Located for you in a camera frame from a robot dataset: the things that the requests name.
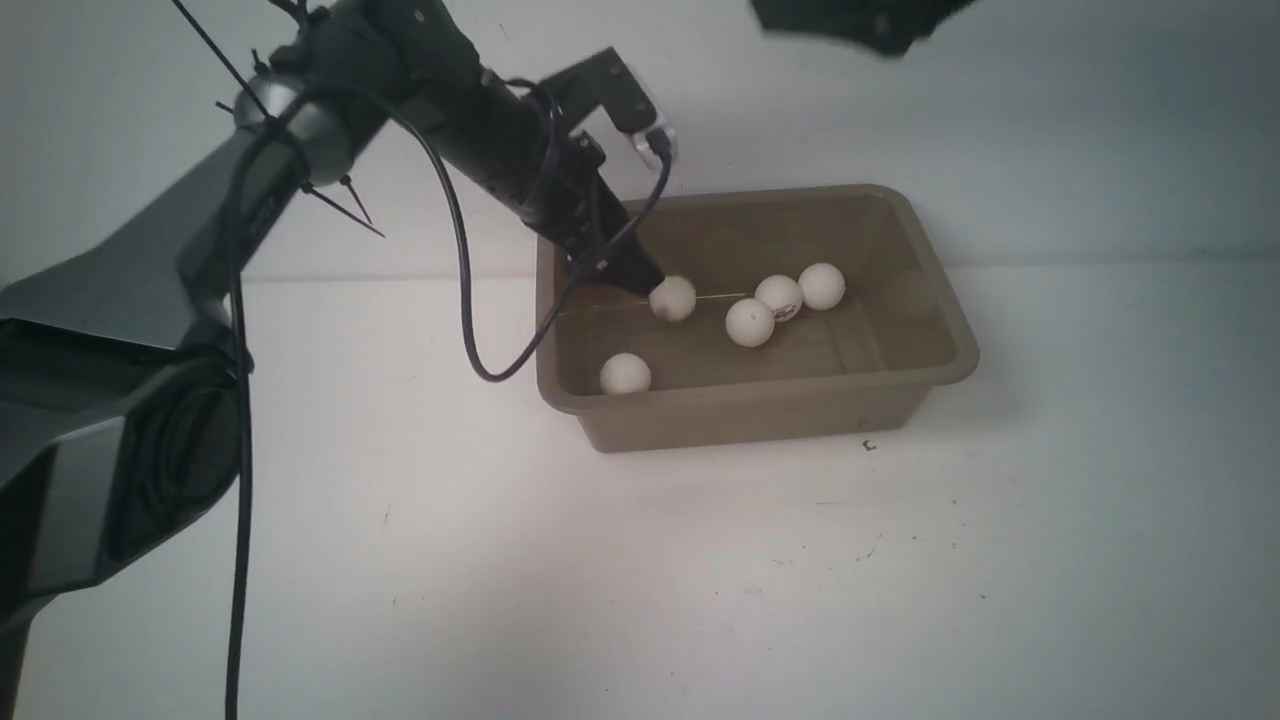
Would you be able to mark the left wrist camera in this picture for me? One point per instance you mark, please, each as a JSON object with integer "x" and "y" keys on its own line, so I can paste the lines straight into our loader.
{"x": 604, "y": 81}

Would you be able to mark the white ping-pong ball hidden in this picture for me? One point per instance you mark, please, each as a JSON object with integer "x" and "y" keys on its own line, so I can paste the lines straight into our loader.
{"x": 783, "y": 295}

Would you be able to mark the tan plastic bin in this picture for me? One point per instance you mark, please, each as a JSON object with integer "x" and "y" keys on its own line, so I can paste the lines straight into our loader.
{"x": 865, "y": 365}

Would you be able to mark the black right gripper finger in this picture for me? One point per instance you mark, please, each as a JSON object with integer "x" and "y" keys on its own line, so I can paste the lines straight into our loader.
{"x": 885, "y": 28}

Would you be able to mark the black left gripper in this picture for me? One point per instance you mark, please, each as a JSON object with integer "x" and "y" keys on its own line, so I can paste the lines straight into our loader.
{"x": 571, "y": 206}

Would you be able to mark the white ping-pong ball with mark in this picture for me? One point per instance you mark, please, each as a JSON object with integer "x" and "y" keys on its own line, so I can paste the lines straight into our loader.
{"x": 625, "y": 374}

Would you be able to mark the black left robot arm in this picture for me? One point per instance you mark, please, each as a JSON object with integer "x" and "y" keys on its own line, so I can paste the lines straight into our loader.
{"x": 126, "y": 369}

